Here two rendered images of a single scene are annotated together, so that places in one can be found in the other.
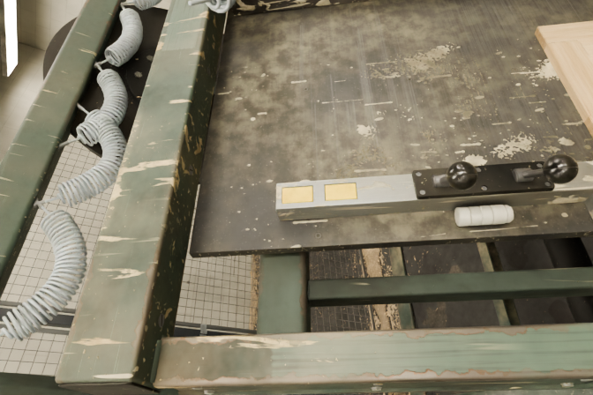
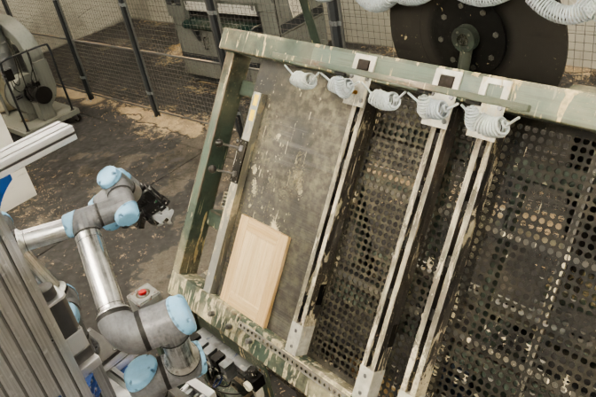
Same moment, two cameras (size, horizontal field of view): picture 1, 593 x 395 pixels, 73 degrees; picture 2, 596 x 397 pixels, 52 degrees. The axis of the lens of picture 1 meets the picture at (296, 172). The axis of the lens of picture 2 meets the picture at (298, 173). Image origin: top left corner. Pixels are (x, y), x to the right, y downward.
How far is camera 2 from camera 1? 2.72 m
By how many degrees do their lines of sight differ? 79
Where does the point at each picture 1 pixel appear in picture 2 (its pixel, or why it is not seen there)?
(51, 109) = not seen: outside the picture
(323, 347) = (220, 97)
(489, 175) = (238, 164)
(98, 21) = not seen: outside the picture
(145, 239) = (243, 47)
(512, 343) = (208, 143)
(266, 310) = (248, 84)
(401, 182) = (247, 136)
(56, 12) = not seen: outside the picture
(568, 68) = (266, 229)
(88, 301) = (235, 32)
